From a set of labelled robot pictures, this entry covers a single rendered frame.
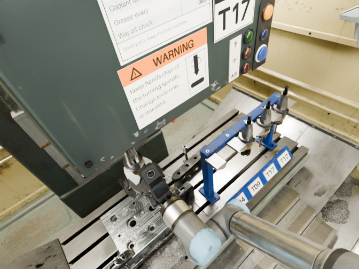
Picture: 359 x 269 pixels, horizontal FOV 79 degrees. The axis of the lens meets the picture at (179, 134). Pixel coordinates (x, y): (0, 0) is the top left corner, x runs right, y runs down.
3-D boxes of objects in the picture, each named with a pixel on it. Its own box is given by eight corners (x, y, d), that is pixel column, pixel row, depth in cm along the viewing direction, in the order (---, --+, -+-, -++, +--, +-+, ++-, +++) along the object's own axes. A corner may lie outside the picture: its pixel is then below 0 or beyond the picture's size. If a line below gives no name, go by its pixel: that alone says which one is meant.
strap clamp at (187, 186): (194, 196, 104) (192, 180, 93) (173, 215, 99) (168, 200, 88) (190, 192, 106) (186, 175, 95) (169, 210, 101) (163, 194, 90)
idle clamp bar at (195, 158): (211, 156, 119) (211, 148, 114) (178, 188, 108) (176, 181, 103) (204, 151, 122) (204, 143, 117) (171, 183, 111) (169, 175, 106)
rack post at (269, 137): (277, 145, 118) (290, 102, 96) (271, 150, 116) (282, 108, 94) (261, 135, 124) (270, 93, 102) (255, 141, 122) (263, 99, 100)
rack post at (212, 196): (220, 197, 102) (220, 159, 80) (212, 204, 100) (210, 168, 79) (205, 183, 108) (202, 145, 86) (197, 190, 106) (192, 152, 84)
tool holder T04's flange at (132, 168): (139, 153, 73) (137, 148, 71) (147, 165, 69) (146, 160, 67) (122, 163, 71) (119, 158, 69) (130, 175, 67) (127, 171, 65)
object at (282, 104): (281, 102, 93) (284, 88, 88) (289, 107, 90) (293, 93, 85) (273, 106, 92) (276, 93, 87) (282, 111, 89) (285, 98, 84)
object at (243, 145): (249, 147, 81) (249, 145, 81) (240, 155, 79) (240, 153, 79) (234, 137, 85) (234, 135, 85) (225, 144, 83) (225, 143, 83)
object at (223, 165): (229, 164, 77) (229, 163, 77) (219, 173, 75) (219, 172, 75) (215, 153, 81) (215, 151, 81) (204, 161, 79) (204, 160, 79)
